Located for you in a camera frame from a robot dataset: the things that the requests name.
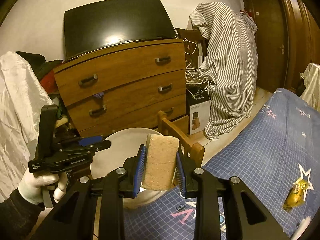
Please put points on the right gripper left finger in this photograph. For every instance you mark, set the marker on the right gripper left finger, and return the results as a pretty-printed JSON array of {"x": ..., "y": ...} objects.
[{"x": 73, "y": 217}]

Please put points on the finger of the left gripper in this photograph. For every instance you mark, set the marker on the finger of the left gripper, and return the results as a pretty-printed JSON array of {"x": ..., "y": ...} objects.
[
  {"x": 76, "y": 150},
  {"x": 77, "y": 141}
]

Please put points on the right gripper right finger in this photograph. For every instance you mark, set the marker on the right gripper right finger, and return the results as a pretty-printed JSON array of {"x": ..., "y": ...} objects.
[{"x": 245, "y": 215}]

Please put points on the tan sponge block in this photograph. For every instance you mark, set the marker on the tan sponge block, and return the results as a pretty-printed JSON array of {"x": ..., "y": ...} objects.
[{"x": 160, "y": 162}]

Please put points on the white gloved left hand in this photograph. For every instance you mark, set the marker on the white gloved left hand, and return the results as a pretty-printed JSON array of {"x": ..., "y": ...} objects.
[{"x": 30, "y": 187}]

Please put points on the white plastic bucket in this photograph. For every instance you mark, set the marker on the white plastic bucket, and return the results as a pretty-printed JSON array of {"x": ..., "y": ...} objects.
[{"x": 124, "y": 144}]

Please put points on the yellow snack wrapper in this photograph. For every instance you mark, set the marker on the yellow snack wrapper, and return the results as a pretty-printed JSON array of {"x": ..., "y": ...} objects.
[{"x": 296, "y": 197}]

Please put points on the wooden chest of drawers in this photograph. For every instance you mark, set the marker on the wooden chest of drawers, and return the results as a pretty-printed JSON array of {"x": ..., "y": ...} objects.
[{"x": 124, "y": 86}]

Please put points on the white satin cloth left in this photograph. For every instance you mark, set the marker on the white satin cloth left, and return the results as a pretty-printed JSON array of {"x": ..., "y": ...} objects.
[{"x": 22, "y": 98}]

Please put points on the blue checkered bed sheet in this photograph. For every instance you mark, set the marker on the blue checkered bed sheet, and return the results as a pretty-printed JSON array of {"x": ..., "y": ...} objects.
[{"x": 278, "y": 148}]

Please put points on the wooden chair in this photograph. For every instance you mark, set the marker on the wooden chair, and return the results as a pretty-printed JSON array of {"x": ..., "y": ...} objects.
[{"x": 194, "y": 150}]

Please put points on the black flat television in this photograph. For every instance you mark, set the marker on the black flat television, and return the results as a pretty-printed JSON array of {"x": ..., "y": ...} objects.
[{"x": 112, "y": 22}]

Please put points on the white cardboard product box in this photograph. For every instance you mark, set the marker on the white cardboard product box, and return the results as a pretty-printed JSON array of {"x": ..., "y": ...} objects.
[{"x": 198, "y": 109}]

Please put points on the striped cloth cover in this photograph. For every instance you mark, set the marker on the striped cloth cover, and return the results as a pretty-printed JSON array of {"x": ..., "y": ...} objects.
[{"x": 231, "y": 64}]

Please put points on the dark wooden wardrobe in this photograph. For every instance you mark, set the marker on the dark wooden wardrobe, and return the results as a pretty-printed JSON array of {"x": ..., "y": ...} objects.
[{"x": 303, "y": 41}]

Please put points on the dark wooden door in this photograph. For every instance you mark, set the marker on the dark wooden door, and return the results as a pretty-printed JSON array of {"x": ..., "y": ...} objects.
[{"x": 271, "y": 41}]

